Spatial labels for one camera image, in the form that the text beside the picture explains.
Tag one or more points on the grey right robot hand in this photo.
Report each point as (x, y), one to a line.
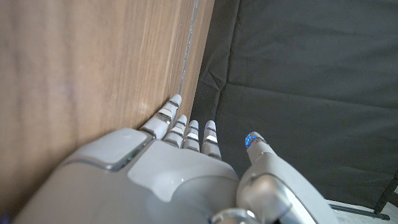
(155, 180)

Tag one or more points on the grey tape table outline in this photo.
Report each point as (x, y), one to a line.
(188, 46)

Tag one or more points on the black backdrop curtain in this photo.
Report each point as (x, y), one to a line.
(311, 77)

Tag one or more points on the black backdrop frame pole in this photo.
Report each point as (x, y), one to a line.
(357, 211)

